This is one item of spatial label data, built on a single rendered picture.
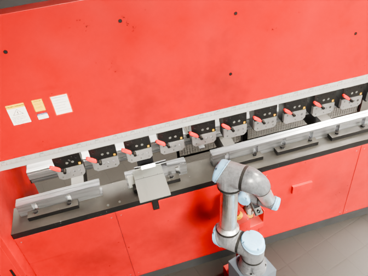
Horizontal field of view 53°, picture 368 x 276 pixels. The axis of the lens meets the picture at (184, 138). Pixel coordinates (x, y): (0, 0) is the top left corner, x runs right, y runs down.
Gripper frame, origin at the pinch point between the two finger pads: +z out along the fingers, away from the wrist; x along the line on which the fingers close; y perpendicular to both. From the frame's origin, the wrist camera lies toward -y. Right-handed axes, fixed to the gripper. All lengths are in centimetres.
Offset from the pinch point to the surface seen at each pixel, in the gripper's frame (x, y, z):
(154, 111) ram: 39, 45, -64
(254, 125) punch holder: -20, 33, -38
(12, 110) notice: 106, 57, -83
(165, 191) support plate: 46, 21, -25
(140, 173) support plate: 54, 42, -23
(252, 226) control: 3.0, -6.3, 2.1
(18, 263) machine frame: 136, 33, 3
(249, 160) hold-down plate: -15.2, 28.1, -14.8
